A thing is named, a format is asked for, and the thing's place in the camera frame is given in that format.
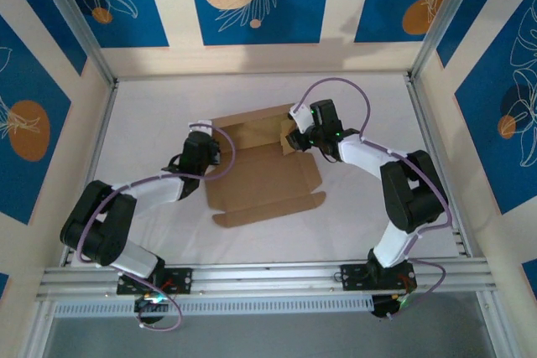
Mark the brown cardboard box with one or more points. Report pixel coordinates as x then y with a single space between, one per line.
260 173

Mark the aluminium table side rail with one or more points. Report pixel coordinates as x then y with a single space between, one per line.
97 140
424 123

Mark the short aluminium frame bar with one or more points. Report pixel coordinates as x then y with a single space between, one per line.
37 333
493 328

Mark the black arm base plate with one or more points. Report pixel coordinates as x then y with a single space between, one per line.
352 276
184 280

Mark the aluminium frame post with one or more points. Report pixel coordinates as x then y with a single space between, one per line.
444 18
76 18

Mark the wide aluminium mounting rail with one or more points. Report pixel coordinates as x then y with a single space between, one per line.
268 278

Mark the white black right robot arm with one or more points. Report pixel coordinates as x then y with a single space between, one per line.
365 154

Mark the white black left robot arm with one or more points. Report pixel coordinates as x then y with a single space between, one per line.
159 190

